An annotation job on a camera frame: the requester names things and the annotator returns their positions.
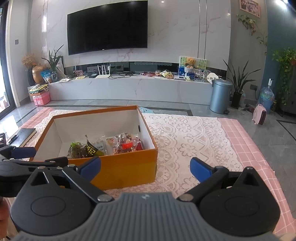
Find blue snack bag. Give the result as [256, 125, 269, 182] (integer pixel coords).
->
[40, 70, 52, 84]

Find white round device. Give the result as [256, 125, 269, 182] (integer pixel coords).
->
[206, 72, 219, 83]

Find orange cardboard box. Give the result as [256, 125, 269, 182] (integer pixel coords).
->
[29, 105, 158, 191]

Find framed wall picture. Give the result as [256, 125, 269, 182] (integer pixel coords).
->
[239, 0, 261, 18]

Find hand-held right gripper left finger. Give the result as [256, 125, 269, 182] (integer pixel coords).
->
[30, 156, 114, 204]

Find pink storage box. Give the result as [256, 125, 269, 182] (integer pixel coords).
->
[32, 91, 51, 106]

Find small red snack packet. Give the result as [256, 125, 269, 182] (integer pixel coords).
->
[114, 133, 141, 154]

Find grey pedal trash can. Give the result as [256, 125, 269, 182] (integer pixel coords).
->
[210, 79, 233, 114]

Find dried flower bunch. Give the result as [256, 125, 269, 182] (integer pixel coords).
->
[21, 54, 37, 69]

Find hanging vine plant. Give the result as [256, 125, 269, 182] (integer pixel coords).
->
[236, 14, 269, 55]

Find pink space heater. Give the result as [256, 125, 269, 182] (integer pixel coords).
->
[253, 104, 267, 126]

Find white router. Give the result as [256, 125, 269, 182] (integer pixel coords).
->
[95, 64, 111, 79]

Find white labelled candy ball packet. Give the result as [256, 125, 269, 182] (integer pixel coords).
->
[91, 137, 107, 155]

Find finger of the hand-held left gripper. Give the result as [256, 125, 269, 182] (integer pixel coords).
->
[0, 157, 69, 173]
[0, 133, 37, 161]

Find black cables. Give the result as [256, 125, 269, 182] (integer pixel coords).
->
[109, 71, 139, 78]

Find pink checked table mat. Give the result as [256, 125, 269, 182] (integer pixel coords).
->
[22, 107, 294, 234]

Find dark snack packet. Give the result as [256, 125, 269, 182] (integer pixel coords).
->
[85, 137, 104, 157]

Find golden vase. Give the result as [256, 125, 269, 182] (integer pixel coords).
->
[32, 65, 47, 84]

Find green plant in glass vase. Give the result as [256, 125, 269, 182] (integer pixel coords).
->
[42, 44, 64, 82]

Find blue water jug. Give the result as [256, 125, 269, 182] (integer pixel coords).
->
[258, 79, 275, 114]

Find stack of papers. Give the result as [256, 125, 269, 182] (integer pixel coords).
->
[28, 84, 49, 94]

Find green pothos plant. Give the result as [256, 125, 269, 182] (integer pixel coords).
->
[272, 47, 296, 107]

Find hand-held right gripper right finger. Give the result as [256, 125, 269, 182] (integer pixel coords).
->
[177, 157, 263, 202]

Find green bamboo picture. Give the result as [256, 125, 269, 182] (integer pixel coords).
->
[179, 56, 207, 70]

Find white marble television console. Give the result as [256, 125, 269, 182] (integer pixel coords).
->
[47, 74, 213, 101]

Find long-leaf plant in black pot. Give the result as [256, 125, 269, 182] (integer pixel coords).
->
[223, 59, 262, 109]

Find black wall television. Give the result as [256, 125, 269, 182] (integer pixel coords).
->
[67, 0, 148, 55]

